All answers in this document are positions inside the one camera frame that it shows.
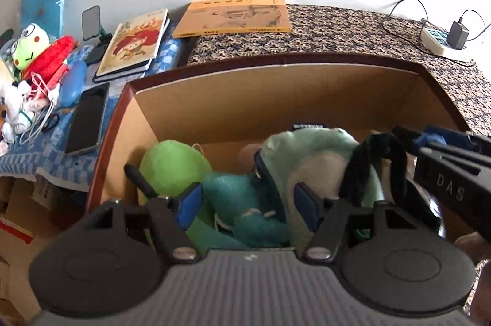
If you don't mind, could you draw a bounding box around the blue checkered cloth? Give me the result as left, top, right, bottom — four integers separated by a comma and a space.
1, 23, 183, 192

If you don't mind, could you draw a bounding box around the blue pencil bag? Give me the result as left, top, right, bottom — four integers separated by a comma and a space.
19, 0, 65, 39

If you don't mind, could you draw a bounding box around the dark teal cloth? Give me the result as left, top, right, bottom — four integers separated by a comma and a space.
338, 132, 442, 235

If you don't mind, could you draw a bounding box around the right hand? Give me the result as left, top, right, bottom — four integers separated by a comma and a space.
454, 232, 491, 325

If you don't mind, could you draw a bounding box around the yellow book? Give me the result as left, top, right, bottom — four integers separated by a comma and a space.
173, 0, 291, 39

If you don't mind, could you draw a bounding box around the blue oval object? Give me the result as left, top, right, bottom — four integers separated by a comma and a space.
58, 60, 87, 108

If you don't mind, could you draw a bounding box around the black power cable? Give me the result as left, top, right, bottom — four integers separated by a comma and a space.
381, 0, 491, 67

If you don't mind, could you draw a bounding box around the red plush toy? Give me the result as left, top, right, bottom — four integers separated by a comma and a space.
22, 36, 77, 85

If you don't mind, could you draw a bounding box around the green plush toy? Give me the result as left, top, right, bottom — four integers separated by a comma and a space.
139, 140, 245, 253

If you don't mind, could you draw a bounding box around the pink teddy bear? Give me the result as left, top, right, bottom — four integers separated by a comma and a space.
237, 143, 261, 172

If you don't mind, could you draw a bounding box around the brown cardboard box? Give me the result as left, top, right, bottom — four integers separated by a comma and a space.
87, 53, 470, 210

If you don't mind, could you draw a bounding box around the red cartoon cover book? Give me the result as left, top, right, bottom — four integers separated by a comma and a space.
92, 9, 170, 83

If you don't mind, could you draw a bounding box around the teal plush toy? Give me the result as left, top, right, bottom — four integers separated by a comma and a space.
202, 172, 290, 249

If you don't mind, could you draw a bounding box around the small standing mirror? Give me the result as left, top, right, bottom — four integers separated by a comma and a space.
82, 5, 111, 42

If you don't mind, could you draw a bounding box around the black power adapter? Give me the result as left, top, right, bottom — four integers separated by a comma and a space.
446, 21, 470, 50

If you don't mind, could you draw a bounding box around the black smartphone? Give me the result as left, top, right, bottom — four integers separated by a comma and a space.
65, 82, 110, 156

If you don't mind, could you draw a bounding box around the green frog plush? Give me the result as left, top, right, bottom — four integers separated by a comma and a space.
11, 23, 50, 71

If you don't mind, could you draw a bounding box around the white dog plush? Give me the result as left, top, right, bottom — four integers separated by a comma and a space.
1, 81, 48, 144

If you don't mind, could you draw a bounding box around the white power strip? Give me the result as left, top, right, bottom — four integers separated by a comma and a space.
420, 28, 472, 62

